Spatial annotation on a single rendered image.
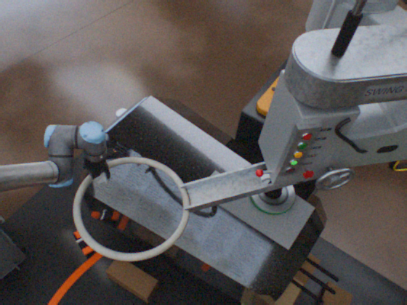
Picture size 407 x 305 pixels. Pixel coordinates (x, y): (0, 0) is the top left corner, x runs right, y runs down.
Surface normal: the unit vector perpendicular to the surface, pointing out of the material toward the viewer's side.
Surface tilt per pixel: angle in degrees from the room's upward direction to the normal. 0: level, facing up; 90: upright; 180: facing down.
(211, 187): 16
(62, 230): 0
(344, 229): 0
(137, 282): 0
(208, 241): 45
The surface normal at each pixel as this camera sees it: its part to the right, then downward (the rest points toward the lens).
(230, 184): -0.20, -0.51
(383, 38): 0.07, -0.56
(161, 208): -0.34, 0.07
